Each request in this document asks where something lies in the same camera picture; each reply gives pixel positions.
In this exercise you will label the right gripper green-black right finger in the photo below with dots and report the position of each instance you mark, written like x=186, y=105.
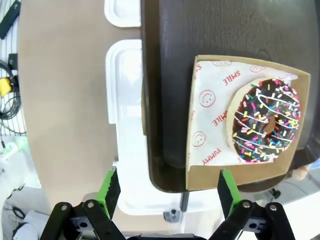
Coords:
x=227, y=192

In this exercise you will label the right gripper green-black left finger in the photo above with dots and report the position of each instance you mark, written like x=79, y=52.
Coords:
x=112, y=190

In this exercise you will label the brown cardboard donut box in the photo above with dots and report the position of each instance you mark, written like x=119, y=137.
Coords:
x=212, y=177
x=144, y=112

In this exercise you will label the chocolate donut with colourful sprinkles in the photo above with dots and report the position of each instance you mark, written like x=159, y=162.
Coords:
x=250, y=142

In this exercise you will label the white red-printed wax paper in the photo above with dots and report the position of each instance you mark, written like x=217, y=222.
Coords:
x=212, y=120

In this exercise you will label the dark brown serving tray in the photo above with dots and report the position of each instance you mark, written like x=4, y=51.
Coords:
x=200, y=30

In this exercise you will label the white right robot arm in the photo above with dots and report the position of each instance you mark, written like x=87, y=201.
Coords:
x=10, y=180

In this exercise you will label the person's left hand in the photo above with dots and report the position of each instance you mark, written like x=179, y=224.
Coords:
x=301, y=172

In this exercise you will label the white plastic display tray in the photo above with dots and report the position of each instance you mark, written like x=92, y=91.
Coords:
x=130, y=175
x=120, y=15

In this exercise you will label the black lid hinge knob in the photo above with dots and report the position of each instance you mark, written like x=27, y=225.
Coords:
x=172, y=213

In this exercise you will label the yellow plastic connector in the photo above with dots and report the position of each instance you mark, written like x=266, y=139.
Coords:
x=3, y=86

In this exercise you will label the small black box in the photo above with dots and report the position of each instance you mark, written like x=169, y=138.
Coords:
x=12, y=61

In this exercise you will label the black flat electronic device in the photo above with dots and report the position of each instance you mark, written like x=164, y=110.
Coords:
x=10, y=17

